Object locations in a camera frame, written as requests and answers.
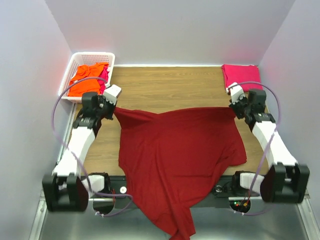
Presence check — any dark red t shirt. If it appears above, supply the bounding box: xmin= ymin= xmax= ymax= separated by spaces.
xmin=114 ymin=107 xmax=247 ymax=240

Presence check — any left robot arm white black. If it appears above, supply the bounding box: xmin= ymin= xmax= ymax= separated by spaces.
xmin=42 ymin=85 xmax=122 ymax=212

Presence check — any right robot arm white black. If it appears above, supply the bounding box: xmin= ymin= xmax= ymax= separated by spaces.
xmin=227 ymin=83 xmax=310 ymax=204

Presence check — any pink t shirt in basket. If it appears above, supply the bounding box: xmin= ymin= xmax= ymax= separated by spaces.
xmin=97 ymin=65 xmax=110 ymax=94

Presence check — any orange t shirt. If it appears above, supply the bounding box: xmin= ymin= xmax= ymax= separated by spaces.
xmin=68 ymin=62 xmax=109 ymax=97

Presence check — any folded pink t shirt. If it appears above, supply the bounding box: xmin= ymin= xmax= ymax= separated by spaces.
xmin=221 ymin=64 xmax=261 ymax=93

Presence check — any white plastic laundry basket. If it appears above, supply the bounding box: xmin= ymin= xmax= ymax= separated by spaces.
xmin=58 ymin=52 xmax=115 ymax=103

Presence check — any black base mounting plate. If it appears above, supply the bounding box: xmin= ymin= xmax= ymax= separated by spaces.
xmin=87 ymin=174 xmax=261 ymax=210

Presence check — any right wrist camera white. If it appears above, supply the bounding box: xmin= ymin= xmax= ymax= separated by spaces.
xmin=226 ymin=82 xmax=246 ymax=105

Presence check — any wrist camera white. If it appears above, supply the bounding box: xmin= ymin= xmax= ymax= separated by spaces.
xmin=226 ymin=82 xmax=246 ymax=105
xmin=103 ymin=84 xmax=122 ymax=106

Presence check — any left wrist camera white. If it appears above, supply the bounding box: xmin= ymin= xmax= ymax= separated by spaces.
xmin=103 ymin=84 xmax=122 ymax=106

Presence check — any aluminium frame rail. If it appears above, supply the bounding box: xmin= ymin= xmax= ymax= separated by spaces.
xmin=42 ymin=175 xmax=310 ymax=204

